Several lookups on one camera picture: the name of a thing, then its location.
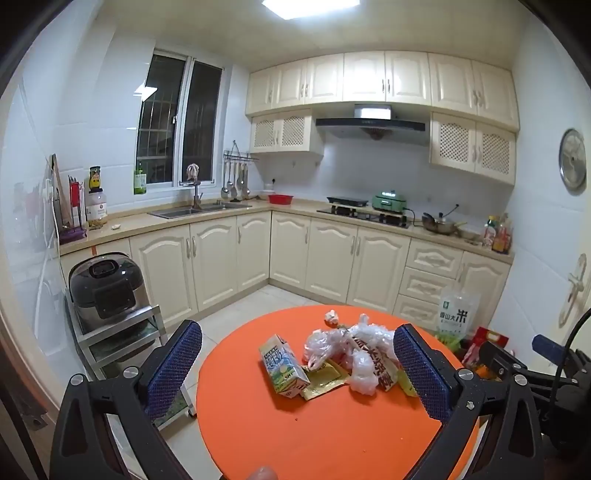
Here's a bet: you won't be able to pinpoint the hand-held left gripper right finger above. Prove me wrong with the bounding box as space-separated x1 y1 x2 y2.
392 322 553 480

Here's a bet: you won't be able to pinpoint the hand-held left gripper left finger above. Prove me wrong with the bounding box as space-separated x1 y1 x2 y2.
48 318 223 480

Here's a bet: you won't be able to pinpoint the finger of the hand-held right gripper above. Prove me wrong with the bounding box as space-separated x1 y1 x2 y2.
478 340 556 387
532 333 583 371

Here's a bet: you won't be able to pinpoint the red print paper bag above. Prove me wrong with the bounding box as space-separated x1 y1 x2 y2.
350 335 399 393

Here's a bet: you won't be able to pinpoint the white plastic bag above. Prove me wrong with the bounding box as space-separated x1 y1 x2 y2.
347 350 380 396

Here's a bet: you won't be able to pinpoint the red print clear plastic bag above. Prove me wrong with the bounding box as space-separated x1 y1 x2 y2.
302 327 352 371

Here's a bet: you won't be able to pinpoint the yellow green wrapper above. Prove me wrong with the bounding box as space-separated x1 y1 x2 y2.
396 367 419 398

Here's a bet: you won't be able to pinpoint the clear rice bag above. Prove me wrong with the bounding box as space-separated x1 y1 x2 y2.
436 286 481 348

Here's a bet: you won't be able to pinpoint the metal shelf trolley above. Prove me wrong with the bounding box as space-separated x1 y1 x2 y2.
65 305 197 430

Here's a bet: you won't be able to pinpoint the clear crumpled plastic bag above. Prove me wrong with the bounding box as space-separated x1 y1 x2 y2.
348 314 394 352

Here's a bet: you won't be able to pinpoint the yellow sachet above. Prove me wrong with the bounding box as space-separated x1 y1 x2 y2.
301 359 350 400

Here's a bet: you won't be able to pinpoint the black rice cooker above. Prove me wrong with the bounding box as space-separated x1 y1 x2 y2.
68 251 151 334

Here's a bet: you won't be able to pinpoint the green print milk carton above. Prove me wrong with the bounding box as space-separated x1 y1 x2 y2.
259 333 311 398

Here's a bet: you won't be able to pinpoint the cluster of condiment bottles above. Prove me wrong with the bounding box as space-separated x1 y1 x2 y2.
482 213 514 254

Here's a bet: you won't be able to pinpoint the metal wok with lid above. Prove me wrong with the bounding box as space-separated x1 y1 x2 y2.
421 212 468 236

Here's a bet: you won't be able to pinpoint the cream base cabinets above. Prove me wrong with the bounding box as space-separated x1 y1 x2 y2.
59 210 514 330

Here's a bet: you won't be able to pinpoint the steel double sink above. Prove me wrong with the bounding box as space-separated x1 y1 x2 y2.
148 200 253 220

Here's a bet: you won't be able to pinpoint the black gas stove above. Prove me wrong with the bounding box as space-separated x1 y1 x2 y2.
317 206 413 230

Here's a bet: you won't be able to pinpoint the purple knife rack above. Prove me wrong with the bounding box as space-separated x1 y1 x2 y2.
58 174 89 245

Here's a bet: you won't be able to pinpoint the metal kitchen faucet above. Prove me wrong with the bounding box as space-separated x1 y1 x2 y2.
186 163 204 212

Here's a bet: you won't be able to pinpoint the green electric cooker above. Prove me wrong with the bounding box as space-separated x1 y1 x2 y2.
372 189 413 214

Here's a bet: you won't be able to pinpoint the large clear jar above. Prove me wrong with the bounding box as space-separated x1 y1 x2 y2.
85 189 110 230

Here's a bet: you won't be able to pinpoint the round metal lid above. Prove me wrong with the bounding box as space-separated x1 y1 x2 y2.
559 128 587 192

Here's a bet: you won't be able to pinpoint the beige kitchen countertop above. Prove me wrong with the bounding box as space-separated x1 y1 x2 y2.
59 198 515 265

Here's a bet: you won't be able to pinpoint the wooden cutting board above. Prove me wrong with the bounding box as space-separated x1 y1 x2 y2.
50 154 70 232

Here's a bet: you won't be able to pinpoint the cream lattice door cabinet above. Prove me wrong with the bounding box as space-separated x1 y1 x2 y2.
249 108 325 163
429 112 517 186

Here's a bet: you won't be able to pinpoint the barred kitchen window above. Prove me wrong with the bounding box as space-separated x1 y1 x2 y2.
136 48 225 188

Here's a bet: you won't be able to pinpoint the black range hood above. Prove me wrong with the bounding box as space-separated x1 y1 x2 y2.
315 104 428 141

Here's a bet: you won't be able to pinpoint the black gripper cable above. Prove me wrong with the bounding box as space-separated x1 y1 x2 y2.
551 308 591 393

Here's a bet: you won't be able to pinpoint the cream door handle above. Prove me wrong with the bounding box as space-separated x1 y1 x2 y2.
558 254 587 325

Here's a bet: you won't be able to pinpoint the metal utensil rail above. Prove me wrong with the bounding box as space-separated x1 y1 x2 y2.
222 141 260 163

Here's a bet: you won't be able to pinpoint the cream wall cabinets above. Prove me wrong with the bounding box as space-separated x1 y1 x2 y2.
245 51 521 132

